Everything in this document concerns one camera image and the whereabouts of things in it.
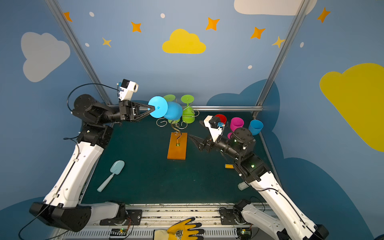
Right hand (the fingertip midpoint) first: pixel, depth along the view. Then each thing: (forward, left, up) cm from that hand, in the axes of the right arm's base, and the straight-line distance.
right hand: (197, 125), depth 58 cm
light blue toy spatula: (-2, +50, -41) cm, 65 cm away
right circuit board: (-30, -25, -46) cm, 61 cm away
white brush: (-8, -27, -42) cm, 50 cm away
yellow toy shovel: (+3, -19, -41) cm, 45 cm away
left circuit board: (-33, +37, -45) cm, 67 cm away
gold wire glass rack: (+21, +9, -25) cm, 34 cm away
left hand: (-1, +15, +9) cm, 18 cm away
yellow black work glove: (-32, +6, -39) cm, 51 cm away
